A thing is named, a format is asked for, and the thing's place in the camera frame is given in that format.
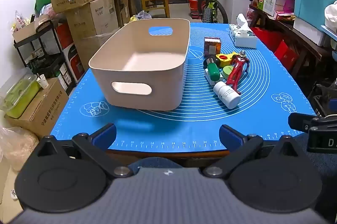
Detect red bucket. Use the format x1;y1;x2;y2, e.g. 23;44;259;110
188;0;206;19

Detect yellow red toy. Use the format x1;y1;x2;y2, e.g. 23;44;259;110
216;52;239;68

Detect tall white-panel cardboard box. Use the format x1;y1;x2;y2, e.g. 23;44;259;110
64;0;119;37

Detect white charger block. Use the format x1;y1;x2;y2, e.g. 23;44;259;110
205;68;224;86

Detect white printed tissue box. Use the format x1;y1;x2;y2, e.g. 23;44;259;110
229;13;258;49

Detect white pill bottle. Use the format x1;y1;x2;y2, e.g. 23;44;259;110
213;81;241;109

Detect red gift boxes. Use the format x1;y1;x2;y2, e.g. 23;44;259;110
251;26;299;70

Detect green bottle with silver cap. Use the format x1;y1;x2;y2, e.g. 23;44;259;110
203;55;221;81

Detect small brown square box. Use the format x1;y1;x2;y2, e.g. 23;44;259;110
204;37;222;58

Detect light blue plastic crate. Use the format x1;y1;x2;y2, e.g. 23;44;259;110
293;0;337;31

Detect person's jeans leg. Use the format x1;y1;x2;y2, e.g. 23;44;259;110
128;157;183;174
293;132;337;214

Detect green round tin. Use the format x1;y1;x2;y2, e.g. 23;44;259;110
221;65;235;79

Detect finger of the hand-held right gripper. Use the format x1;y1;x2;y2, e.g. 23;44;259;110
288;113;320;133

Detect beige plastic storage bin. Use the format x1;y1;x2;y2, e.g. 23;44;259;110
88;18;191;111

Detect red hero action figure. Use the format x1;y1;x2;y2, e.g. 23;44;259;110
226;50;250;95

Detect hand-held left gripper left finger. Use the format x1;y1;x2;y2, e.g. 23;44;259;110
34;122;133;178

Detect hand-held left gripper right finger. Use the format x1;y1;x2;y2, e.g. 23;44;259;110
202;124;303;178

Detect black shelf cart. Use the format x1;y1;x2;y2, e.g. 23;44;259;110
13;20;87;94

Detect clear bag of grain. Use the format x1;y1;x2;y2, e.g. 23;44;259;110
0;126;40;172

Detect brown cardboard box black print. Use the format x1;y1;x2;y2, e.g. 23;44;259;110
5;78;69;139

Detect blue silicone baking mat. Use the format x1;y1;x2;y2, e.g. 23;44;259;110
50;22;316;153

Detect dark wooden side table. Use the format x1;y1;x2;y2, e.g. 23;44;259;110
249;4;337;77

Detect white paper cup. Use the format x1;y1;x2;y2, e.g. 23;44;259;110
36;74;49;90

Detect red and white appliance box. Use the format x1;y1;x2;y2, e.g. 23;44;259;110
56;22;85;83

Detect green clear-lid food container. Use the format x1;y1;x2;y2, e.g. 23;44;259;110
0;74;40;119

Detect open cardboard box on cart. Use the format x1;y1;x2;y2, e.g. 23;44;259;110
12;15;57;43

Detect green and white carton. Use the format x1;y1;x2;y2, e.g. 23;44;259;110
258;0;286;16

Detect grey plastic bag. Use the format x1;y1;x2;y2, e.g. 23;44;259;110
130;11;152;22

